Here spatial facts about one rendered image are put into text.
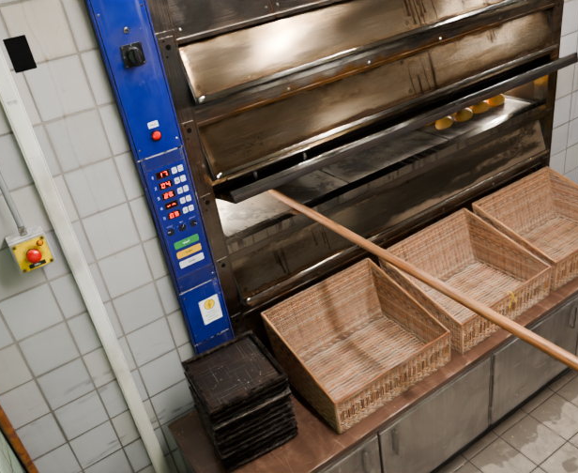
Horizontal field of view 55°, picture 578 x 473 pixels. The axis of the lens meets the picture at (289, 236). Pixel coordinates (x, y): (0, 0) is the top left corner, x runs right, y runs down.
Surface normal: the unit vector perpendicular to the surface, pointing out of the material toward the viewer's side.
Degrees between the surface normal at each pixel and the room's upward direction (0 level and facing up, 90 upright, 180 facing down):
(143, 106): 90
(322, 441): 0
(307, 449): 0
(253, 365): 0
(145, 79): 90
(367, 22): 70
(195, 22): 90
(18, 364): 90
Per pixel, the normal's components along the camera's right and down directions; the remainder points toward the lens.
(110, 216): 0.54, 0.35
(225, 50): 0.47, 0.00
